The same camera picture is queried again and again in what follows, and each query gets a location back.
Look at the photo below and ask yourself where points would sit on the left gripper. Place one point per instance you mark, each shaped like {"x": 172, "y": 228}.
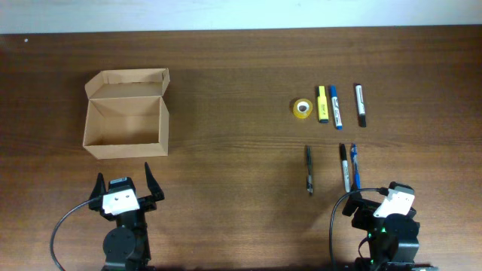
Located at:
{"x": 148, "y": 204}

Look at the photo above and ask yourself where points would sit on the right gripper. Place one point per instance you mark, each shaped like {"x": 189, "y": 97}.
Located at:
{"x": 366, "y": 210}

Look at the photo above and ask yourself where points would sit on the brown cardboard box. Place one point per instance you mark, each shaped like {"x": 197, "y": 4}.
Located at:
{"x": 126, "y": 114}

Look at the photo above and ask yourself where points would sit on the blue whiteboard marker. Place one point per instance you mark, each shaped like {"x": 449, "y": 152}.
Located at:
{"x": 336, "y": 109}

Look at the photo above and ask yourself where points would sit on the yellow highlighter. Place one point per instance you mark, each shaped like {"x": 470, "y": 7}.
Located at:
{"x": 322, "y": 105}

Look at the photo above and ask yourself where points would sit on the yellow tape roll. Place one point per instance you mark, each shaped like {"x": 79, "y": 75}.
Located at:
{"x": 302, "y": 108}

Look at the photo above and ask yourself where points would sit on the black whiteboard marker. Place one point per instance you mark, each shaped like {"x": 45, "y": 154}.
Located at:
{"x": 361, "y": 105}

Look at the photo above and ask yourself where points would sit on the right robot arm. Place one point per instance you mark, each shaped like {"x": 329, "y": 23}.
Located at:
{"x": 387, "y": 251}

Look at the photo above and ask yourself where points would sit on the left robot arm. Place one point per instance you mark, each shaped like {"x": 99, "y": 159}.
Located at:
{"x": 126, "y": 247}

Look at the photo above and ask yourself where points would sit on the black pen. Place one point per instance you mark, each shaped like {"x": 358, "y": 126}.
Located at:
{"x": 309, "y": 171}

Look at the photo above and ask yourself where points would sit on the black sharpie marker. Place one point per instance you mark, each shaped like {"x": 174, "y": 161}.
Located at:
{"x": 345, "y": 167}

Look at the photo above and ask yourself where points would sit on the blue gel pen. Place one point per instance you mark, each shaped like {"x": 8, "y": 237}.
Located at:
{"x": 354, "y": 159}

